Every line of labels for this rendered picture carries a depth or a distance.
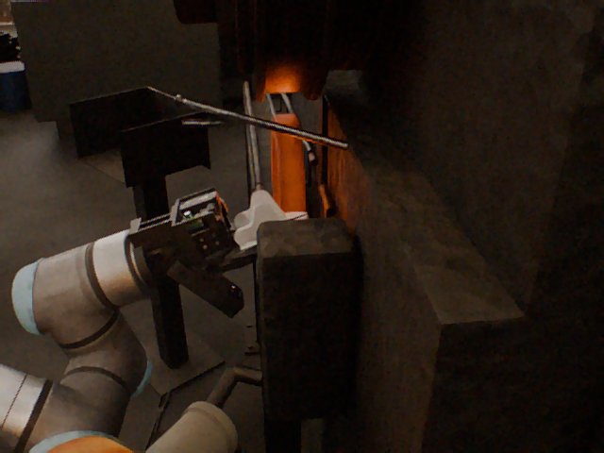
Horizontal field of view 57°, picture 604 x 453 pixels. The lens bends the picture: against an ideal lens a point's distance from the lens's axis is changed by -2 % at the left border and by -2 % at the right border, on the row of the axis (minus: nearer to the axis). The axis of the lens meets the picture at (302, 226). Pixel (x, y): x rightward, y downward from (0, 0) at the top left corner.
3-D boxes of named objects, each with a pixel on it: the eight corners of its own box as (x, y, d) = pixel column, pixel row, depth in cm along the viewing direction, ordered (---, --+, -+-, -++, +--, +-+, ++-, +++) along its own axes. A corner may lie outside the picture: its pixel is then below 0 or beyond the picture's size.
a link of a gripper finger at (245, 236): (298, 194, 66) (224, 221, 66) (313, 236, 68) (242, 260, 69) (295, 183, 68) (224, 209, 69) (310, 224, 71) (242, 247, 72)
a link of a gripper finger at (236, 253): (273, 244, 67) (203, 268, 67) (276, 255, 68) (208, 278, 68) (270, 226, 71) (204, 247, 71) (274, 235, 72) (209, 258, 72)
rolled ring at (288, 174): (279, 142, 69) (306, 142, 69) (269, 99, 85) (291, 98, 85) (281, 270, 78) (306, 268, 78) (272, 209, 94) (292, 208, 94)
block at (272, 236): (343, 373, 75) (352, 211, 63) (355, 419, 68) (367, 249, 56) (262, 379, 74) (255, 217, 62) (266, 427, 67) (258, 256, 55)
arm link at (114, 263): (122, 321, 70) (133, 277, 78) (158, 309, 69) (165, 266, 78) (86, 264, 65) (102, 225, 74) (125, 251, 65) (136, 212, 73)
